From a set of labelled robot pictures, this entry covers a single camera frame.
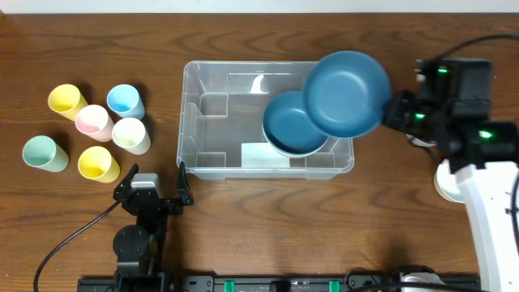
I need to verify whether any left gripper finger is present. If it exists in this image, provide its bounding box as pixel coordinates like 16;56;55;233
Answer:
176;161;194;205
113;163;139;201

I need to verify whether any dark blue bowl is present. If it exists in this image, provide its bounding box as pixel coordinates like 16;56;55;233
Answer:
262;91;326;154
302;50;392;139

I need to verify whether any beige large bowl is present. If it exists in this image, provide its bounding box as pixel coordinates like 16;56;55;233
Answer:
262;123;328;158

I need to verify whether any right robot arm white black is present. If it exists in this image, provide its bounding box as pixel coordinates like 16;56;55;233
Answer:
383;57;518;291

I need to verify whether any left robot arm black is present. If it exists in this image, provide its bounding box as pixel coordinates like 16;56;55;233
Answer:
113;164;194;276

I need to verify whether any white label in container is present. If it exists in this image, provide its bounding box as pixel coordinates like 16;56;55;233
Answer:
242;143;290;169

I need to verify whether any clear plastic storage container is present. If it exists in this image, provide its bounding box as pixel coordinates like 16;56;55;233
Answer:
177;61;354;180

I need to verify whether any grey small bowl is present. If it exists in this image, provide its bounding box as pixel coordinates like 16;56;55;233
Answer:
406;135;436;148

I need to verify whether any yellow cup lower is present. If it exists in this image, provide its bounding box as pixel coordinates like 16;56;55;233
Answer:
78;146;120;183

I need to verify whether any yellow cup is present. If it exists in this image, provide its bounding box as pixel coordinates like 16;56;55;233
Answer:
78;146;120;183
48;84;88;122

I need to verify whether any white cup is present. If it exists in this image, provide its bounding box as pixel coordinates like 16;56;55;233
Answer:
112;118;151;155

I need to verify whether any pink cup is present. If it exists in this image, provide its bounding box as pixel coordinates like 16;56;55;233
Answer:
75;105;114;142

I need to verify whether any white small bowl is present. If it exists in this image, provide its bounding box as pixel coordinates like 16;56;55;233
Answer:
433;159;465;204

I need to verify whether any mint green cup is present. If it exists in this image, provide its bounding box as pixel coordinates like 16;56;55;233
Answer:
23;135;69;173

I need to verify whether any light blue cup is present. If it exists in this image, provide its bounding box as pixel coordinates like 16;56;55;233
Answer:
106;84;145;120

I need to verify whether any yellow cup upper left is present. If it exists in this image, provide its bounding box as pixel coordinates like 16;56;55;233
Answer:
48;84;88;122

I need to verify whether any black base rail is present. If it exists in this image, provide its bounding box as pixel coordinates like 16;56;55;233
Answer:
77;266;483;292

